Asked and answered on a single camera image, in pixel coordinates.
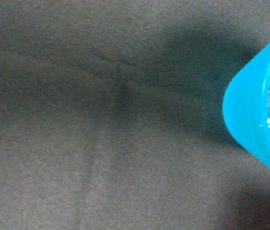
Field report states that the blue plastic cup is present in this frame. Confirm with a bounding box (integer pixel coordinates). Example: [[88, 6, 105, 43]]
[[223, 43, 270, 168]]

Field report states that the black tablecloth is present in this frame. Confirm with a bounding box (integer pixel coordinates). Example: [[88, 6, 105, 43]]
[[0, 0, 270, 230]]

